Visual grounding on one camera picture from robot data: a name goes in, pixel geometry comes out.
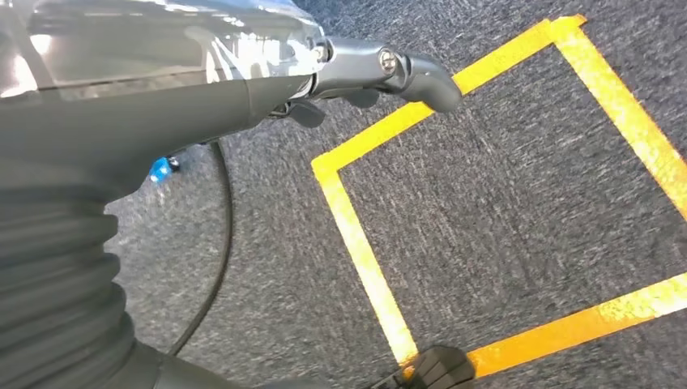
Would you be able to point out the blue metal shelf rack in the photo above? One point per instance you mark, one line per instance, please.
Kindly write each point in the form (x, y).
(160, 170)

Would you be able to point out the black robot foot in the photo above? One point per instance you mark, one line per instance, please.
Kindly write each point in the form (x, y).
(435, 370)

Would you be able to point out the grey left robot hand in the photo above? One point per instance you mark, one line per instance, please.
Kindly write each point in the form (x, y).
(134, 107)

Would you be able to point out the yellow floor tape square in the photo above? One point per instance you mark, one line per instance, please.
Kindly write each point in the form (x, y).
(357, 252)

